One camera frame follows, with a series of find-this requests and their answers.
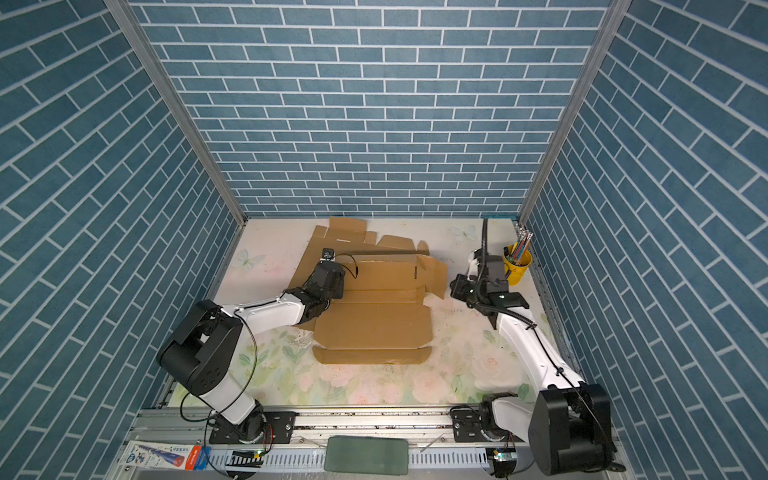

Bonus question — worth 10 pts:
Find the brown cardboard box sheet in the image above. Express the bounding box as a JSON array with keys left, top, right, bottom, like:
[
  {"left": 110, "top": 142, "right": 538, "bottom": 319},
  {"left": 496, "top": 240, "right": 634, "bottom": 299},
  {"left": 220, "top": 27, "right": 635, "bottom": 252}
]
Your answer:
[{"left": 289, "top": 217, "right": 448, "bottom": 365}]

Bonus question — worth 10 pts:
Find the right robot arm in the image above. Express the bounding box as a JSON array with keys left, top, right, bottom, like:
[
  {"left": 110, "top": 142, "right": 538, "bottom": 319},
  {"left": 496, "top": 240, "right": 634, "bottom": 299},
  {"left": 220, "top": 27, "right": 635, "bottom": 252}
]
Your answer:
[{"left": 450, "top": 274, "right": 616, "bottom": 475}]

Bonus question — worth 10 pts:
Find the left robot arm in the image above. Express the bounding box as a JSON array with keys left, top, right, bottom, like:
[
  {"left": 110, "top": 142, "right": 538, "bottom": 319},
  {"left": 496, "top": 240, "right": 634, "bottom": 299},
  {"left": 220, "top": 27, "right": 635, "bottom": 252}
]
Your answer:
[{"left": 157, "top": 260, "right": 348, "bottom": 443}]

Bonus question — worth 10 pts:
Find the yellow pencil cup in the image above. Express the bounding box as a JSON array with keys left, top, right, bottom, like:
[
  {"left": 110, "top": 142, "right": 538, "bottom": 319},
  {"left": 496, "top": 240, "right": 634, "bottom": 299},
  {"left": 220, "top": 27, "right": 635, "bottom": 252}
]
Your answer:
[{"left": 503, "top": 243, "right": 533, "bottom": 286}]

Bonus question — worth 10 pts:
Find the coloured pencils bundle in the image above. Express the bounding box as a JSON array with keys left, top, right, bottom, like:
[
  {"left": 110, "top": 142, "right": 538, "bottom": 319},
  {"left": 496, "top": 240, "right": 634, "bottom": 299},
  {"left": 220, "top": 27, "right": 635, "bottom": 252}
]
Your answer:
[{"left": 510, "top": 229, "right": 533, "bottom": 265}]

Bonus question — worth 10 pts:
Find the green rectangular pad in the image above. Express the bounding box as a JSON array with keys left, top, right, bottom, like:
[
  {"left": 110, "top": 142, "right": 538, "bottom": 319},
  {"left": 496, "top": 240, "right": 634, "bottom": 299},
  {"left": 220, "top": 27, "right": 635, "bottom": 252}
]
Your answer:
[{"left": 323, "top": 436, "right": 409, "bottom": 476}]

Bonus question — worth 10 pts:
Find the white printed package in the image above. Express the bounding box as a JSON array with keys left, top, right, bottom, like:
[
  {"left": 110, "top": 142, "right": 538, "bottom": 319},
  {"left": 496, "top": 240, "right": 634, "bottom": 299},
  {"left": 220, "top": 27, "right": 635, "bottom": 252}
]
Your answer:
[{"left": 118, "top": 441, "right": 210, "bottom": 471}]

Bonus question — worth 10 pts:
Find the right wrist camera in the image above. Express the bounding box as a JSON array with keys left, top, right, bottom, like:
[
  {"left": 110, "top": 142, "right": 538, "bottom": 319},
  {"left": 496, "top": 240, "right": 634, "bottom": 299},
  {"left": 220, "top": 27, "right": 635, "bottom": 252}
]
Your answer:
[{"left": 467, "top": 249, "right": 507, "bottom": 284}]

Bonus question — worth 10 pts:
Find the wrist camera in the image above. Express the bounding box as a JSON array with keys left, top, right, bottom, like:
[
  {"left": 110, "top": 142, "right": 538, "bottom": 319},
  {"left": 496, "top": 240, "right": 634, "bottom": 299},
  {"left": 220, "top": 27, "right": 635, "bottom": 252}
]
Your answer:
[
  {"left": 467, "top": 249, "right": 507, "bottom": 284},
  {"left": 321, "top": 248, "right": 336, "bottom": 262}
]

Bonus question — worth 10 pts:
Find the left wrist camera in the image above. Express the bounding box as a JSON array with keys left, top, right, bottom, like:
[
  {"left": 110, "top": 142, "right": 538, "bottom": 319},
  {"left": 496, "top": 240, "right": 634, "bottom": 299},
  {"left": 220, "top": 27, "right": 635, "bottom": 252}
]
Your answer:
[{"left": 321, "top": 248, "right": 336, "bottom": 262}]

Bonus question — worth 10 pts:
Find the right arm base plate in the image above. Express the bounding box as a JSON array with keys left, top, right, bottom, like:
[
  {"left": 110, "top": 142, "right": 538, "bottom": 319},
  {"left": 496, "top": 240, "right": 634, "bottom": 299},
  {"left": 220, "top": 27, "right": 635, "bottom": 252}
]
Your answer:
[{"left": 449, "top": 405, "right": 521, "bottom": 444}]

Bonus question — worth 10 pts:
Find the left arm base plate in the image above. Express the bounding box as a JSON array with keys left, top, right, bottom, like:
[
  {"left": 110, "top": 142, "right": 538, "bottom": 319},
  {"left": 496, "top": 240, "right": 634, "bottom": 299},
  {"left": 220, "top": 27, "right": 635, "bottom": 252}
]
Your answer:
[{"left": 208, "top": 410, "right": 297, "bottom": 446}]

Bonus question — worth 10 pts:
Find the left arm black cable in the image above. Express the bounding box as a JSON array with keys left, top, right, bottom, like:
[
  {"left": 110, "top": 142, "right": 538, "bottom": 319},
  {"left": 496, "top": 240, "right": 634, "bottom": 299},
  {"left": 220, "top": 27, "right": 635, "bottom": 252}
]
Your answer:
[{"left": 179, "top": 251, "right": 360, "bottom": 421}]

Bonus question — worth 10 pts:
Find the aluminium front rail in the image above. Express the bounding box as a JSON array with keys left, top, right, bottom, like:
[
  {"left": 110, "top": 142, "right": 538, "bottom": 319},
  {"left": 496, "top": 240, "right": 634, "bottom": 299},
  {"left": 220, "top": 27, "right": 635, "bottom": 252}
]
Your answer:
[{"left": 107, "top": 403, "right": 637, "bottom": 480}]

